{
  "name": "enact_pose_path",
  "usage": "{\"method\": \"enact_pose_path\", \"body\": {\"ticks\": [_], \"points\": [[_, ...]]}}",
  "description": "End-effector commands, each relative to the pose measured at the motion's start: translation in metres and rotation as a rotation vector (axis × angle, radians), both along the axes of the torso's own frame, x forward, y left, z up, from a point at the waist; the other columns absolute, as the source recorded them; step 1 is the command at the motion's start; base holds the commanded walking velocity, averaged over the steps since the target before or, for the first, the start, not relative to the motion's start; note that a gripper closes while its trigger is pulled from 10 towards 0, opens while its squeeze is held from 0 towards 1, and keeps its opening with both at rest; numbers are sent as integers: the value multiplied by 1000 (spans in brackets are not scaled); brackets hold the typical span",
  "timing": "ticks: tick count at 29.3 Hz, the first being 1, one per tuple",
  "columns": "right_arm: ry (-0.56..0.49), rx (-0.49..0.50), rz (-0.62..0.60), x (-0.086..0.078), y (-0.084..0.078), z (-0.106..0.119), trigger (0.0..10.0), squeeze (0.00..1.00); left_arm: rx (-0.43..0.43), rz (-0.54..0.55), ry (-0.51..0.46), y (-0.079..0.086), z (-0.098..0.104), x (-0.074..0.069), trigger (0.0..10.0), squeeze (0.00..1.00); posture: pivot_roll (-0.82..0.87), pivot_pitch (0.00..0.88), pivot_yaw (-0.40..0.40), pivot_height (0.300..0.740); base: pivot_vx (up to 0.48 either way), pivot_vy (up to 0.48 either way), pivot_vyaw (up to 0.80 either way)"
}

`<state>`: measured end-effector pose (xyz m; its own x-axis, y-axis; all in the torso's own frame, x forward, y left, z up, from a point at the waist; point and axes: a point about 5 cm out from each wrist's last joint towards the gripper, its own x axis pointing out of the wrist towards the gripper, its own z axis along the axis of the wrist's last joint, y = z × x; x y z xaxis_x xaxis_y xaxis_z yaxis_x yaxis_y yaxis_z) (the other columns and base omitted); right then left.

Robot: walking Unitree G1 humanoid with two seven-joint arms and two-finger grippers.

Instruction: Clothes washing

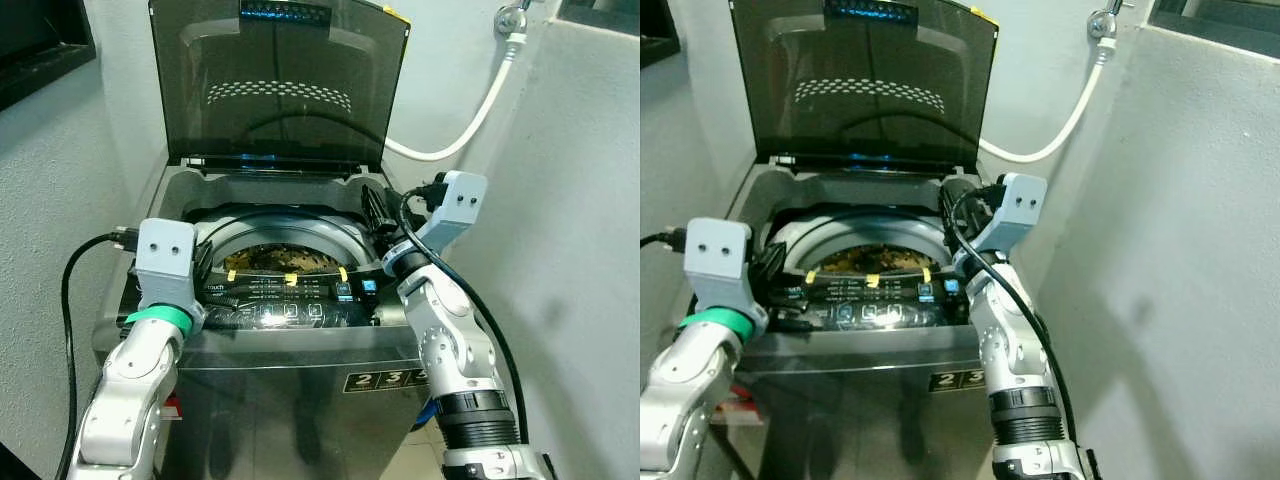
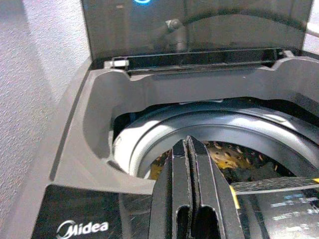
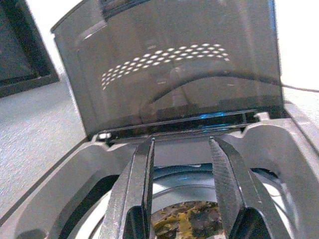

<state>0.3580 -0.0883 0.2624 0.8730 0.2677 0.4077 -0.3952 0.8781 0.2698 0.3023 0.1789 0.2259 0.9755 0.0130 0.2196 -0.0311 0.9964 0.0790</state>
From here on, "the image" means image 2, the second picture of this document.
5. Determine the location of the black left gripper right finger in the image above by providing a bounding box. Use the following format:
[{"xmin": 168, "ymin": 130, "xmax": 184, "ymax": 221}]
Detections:
[{"xmin": 186, "ymin": 135, "xmax": 246, "ymax": 239}]

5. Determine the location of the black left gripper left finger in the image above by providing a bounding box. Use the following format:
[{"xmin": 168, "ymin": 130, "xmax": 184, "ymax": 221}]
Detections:
[{"xmin": 147, "ymin": 140, "xmax": 194, "ymax": 239}]

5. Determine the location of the dark grey Midea washing machine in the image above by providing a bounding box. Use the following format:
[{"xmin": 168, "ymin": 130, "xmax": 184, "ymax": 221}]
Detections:
[{"xmin": 0, "ymin": 49, "xmax": 319, "ymax": 239}]

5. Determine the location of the black garment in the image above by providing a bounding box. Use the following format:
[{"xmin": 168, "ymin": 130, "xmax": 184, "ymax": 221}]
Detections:
[{"xmin": 221, "ymin": 163, "xmax": 287, "ymax": 184}]

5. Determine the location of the black cloth with yellow trim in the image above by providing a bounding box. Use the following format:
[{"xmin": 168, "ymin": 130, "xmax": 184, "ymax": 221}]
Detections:
[{"xmin": 229, "ymin": 175, "xmax": 319, "ymax": 210}]

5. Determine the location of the steel washer drum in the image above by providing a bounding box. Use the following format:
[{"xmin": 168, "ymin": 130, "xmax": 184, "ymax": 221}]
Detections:
[{"xmin": 112, "ymin": 102, "xmax": 319, "ymax": 191}]

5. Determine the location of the black glass washer lid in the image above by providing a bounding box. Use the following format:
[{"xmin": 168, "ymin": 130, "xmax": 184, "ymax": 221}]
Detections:
[{"xmin": 81, "ymin": 0, "xmax": 314, "ymax": 75}]

